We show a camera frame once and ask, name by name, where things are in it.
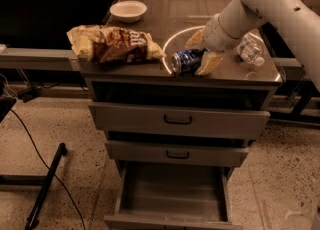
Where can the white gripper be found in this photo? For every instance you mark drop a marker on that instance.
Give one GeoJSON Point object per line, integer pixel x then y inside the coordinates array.
{"type": "Point", "coordinates": [214, 37]}

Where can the blue pepsi can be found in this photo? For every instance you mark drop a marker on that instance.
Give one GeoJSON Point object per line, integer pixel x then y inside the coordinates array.
{"type": "Point", "coordinates": [186, 60]}

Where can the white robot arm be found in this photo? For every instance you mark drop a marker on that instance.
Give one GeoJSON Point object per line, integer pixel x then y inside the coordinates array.
{"type": "Point", "coordinates": [297, 25]}

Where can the grey drawer cabinet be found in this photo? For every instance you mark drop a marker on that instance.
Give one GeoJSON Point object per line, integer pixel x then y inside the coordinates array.
{"type": "Point", "coordinates": [233, 85]}

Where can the grey top drawer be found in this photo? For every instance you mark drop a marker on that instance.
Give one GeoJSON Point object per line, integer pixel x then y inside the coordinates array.
{"type": "Point", "coordinates": [178, 121]}

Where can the grey drawer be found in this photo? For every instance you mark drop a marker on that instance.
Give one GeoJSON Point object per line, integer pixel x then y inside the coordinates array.
{"type": "Point", "coordinates": [178, 121]}
{"type": "Point", "coordinates": [176, 154]}
{"type": "Point", "coordinates": [158, 196]}

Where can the grey middle drawer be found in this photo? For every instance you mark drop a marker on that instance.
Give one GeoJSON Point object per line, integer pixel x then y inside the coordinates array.
{"type": "Point", "coordinates": [176, 154]}

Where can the grey bottom drawer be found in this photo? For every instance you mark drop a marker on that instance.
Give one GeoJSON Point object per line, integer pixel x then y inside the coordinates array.
{"type": "Point", "coordinates": [158, 196]}

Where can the clear plastic water bottle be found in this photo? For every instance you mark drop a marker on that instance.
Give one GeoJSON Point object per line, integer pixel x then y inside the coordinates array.
{"type": "Point", "coordinates": [250, 50]}

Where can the white paper bowl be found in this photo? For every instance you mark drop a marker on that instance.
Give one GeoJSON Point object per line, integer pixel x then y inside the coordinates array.
{"type": "Point", "coordinates": [128, 11]}

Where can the brown yellow chip bag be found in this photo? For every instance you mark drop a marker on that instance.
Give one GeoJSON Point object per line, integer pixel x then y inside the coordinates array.
{"type": "Point", "coordinates": [102, 44]}

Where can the grey left side bench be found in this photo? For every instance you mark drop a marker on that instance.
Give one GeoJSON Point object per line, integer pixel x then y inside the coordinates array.
{"type": "Point", "coordinates": [39, 59]}

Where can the black metal stand leg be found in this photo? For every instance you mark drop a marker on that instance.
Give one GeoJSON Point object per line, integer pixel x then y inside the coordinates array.
{"type": "Point", "coordinates": [43, 181]}

